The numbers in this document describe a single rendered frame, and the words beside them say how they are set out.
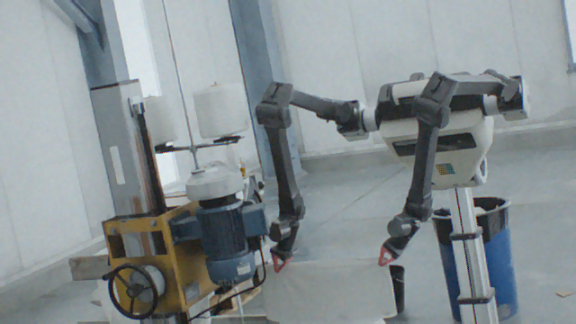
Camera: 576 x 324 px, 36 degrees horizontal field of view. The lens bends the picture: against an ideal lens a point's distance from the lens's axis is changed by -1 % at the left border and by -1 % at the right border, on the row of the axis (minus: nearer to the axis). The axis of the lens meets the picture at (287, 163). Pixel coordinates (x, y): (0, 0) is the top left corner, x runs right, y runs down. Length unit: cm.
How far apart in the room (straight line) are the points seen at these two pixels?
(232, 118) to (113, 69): 608
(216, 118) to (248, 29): 897
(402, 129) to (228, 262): 86
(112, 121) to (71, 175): 590
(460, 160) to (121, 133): 123
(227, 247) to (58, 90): 607
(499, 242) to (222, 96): 270
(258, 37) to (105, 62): 322
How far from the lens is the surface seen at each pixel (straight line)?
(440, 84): 266
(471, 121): 313
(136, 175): 276
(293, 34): 1174
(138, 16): 992
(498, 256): 516
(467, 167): 329
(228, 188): 269
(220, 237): 272
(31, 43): 852
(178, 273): 280
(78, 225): 867
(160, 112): 295
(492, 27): 1091
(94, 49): 905
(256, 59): 1173
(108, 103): 277
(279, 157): 290
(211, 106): 280
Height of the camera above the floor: 179
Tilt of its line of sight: 8 degrees down
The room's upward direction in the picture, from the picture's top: 11 degrees counter-clockwise
